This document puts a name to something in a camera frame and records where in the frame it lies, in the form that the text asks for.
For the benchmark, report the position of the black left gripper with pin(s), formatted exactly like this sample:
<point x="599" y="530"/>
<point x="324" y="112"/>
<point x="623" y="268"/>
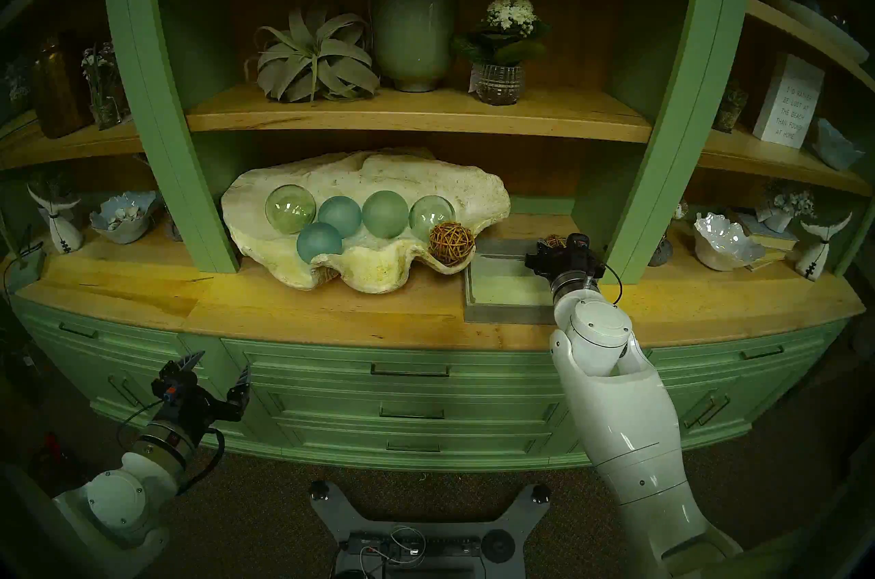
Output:
<point x="198" y="413"/>

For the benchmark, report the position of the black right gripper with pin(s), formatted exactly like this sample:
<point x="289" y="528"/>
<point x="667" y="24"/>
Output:
<point x="567" y="266"/>

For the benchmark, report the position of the dull brown rattan ball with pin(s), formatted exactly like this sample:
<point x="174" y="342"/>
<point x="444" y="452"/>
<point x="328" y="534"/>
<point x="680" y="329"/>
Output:
<point x="554" y="241"/>

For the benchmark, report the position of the orange-brown rattan ball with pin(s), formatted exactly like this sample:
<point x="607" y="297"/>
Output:
<point x="451" y="243"/>

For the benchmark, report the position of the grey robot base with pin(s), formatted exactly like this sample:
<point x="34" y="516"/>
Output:
<point x="328" y="516"/>

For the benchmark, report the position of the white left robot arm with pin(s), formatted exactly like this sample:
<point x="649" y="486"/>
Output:
<point x="116" y="502"/>

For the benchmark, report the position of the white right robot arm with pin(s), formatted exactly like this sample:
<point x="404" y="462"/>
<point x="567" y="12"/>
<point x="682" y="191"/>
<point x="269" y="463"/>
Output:
<point x="615" y="420"/>

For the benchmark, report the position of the white ruffled ceramic bowl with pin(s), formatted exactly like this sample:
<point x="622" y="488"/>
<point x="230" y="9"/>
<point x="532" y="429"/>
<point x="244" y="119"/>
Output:
<point x="724" y="246"/>

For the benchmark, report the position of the ruffled bowl with shells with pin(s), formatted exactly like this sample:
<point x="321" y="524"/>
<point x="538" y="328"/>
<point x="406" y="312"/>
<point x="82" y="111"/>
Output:
<point x="123" y="225"/>

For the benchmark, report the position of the giant clam shell bowl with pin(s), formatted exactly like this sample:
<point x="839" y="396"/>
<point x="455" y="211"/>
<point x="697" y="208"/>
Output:
<point x="383" y="270"/>

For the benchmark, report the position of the pale blue ruffled bowl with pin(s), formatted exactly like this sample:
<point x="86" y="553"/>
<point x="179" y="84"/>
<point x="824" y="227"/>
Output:
<point x="835" y="150"/>

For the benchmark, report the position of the grey wooden tray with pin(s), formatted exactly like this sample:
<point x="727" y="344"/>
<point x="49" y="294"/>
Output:
<point x="506" y="290"/>

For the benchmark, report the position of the bird figure on stone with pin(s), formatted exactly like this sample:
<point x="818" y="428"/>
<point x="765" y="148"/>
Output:
<point x="661" y="253"/>

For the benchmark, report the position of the clear pale glass ball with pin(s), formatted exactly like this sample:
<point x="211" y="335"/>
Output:
<point x="431" y="215"/>

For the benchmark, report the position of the frosted teal glass ball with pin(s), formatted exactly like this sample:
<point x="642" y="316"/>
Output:
<point x="342" y="214"/>
<point x="318" y="243"/>

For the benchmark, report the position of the clear green glass ball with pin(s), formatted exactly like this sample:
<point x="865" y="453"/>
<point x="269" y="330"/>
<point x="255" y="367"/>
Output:
<point x="290" y="210"/>

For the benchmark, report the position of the frosted green glass ball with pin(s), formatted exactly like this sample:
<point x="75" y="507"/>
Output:
<point x="385" y="214"/>

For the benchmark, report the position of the tan old book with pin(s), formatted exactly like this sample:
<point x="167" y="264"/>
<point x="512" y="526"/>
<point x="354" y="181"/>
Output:
<point x="769" y="258"/>

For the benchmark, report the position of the white whale tail figurine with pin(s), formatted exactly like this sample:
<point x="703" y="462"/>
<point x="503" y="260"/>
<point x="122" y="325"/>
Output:
<point x="813" y="256"/>
<point x="65" y="236"/>

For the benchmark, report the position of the grey-blue old book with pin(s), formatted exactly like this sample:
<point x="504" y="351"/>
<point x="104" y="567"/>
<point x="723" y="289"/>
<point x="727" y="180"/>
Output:
<point x="772" y="237"/>

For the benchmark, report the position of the small grey-green box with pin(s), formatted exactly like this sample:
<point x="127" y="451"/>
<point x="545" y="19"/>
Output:
<point x="27" y="266"/>

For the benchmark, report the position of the white flowers in glass pot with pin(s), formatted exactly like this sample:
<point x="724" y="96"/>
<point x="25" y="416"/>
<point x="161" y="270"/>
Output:
<point x="502" y="51"/>

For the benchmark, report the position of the small potted green plant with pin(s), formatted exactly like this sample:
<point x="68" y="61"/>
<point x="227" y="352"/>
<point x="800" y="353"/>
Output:
<point x="729" y="113"/>

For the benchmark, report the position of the pale flowers in white pot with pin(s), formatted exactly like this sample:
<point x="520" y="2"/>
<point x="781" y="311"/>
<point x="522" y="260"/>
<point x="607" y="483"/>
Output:
<point x="783" y="208"/>

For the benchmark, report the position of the green wooden shelf cabinet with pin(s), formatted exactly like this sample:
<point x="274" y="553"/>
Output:
<point x="171" y="106"/>

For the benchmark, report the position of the white sign with text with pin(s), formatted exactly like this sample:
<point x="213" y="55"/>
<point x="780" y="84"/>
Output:
<point x="789" y="99"/>

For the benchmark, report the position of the tall green ceramic vase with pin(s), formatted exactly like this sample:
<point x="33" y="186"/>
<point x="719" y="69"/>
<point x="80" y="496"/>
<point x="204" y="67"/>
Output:
<point x="413" y="24"/>

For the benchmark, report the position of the black electronics box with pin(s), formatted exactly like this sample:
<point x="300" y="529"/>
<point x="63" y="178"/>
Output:
<point x="444" y="547"/>

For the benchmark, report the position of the small flowers in glass vase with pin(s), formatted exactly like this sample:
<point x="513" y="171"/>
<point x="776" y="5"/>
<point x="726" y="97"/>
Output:
<point x="104" y="106"/>

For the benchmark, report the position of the brown glass jar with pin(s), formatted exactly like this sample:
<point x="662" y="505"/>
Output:
<point x="60" y="85"/>

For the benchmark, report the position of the grey-green air plant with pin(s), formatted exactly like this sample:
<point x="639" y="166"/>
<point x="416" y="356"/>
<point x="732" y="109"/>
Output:
<point x="311" y="55"/>

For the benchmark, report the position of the large white platter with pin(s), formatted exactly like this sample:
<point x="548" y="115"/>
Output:
<point x="820" y="31"/>

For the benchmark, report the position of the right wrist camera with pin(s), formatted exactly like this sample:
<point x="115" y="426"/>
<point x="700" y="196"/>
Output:
<point x="578" y="243"/>

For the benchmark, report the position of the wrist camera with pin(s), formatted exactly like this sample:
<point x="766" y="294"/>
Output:
<point x="171" y="387"/>
<point x="578" y="243"/>

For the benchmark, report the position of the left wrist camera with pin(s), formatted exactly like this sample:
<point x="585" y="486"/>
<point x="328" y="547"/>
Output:
<point x="171" y="387"/>

